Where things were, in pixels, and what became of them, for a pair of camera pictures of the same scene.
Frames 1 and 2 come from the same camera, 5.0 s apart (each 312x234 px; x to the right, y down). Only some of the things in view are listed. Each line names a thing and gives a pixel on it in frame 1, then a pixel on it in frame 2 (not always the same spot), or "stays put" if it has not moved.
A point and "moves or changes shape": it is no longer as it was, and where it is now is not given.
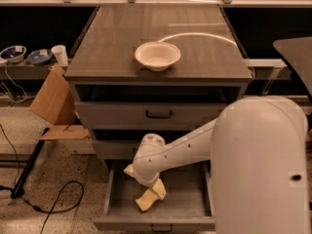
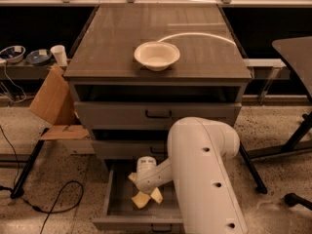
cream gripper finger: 130,170 → 133,176
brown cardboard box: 54,105 stays put
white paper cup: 59,53 stays put
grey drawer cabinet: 145,69 stays put
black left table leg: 18,191 stays put
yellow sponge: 146,200 moves or changes shape
